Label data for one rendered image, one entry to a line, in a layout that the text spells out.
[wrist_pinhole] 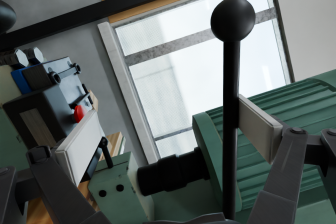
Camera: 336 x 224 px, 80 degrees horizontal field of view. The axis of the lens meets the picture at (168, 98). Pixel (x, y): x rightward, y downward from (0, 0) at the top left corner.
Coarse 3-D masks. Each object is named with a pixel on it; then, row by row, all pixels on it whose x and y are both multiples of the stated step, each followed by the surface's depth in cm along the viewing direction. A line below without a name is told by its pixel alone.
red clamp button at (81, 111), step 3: (78, 105) 26; (81, 105) 27; (75, 108) 26; (78, 108) 26; (81, 108) 26; (84, 108) 27; (75, 111) 25; (78, 111) 25; (81, 111) 26; (84, 111) 27; (87, 111) 28; (75, 114) 25; (78, 114) 25; (81, 114) 26; (84, 114) 26; (75, 117) 25; (78, 117) 25; (81, 117) 25; (78, 120) 25
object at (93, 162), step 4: (96, 148) 34; (100, 148) 35; (96, 152) 33; (100, 152) 34; (92, 156) 32; (96, 156) 33; (92, 160) 31; (96, 160) 32; (88, 164) 30; (92, 164) 30; (96, 164) 32; (88, 168) 29; (92, 168) 30; (84, 172) 28; (88, 172) 29; (92, 172) 30; (84, 176) 28; (88, 176) 28; (80, 180) 29; (84, 180) 29
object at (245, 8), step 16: (224, 0) 15; (240, 0) 15; (224, 16) 15; (240, 16) 15; (224, 32) 15; (240, 32) 15; (224, 48) 17; (224, 64) 17; (224, 80) 18; (224, 96) 18; (224, 112) 18; (224, 128) 19; (224, 144) 19; (224, 160) 20; (224, 176) 20; (224, 192) 21; (224, 208) 22
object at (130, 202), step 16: (112, 160) 37; (128, 160) 36; (96, 176) 34; (112, 176) 33; (128, 176) 33; (96, 192) 33; (112, 192) 33; (128, 192) 33; (112, 208) 34; (128, 208) 34; (144, 208) 35
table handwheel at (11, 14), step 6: (0, 0) 29; (0, 6) 28; (6, 6) 29; (0, 12) 28; (6, 12) 29; (12, 12) 31; (0, 18) 30; (6, 18) 31; (12, 18) 32; (0, 24) 35; (6, 24) 34; (12, 24) 35; (0, 30) 37; (6, 30) 38
